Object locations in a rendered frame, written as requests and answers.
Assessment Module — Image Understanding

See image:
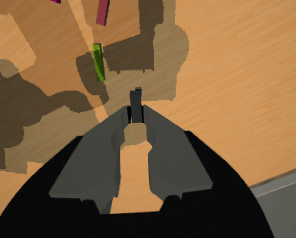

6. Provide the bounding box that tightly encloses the grey rectangular rod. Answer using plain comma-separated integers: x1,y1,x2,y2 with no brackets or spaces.
130,90,142,123

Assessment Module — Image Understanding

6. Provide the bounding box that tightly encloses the dark pink long rod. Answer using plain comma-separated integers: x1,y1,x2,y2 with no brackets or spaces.
96,0,110,26

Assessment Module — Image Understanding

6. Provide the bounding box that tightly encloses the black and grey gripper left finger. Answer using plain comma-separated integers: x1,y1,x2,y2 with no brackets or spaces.
0,105,132,238

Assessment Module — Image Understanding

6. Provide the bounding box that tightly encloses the lime green rod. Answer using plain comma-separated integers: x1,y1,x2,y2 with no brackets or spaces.
92,44,105,81

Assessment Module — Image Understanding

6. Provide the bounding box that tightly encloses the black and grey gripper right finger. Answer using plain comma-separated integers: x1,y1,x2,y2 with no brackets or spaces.
141,105,274,238

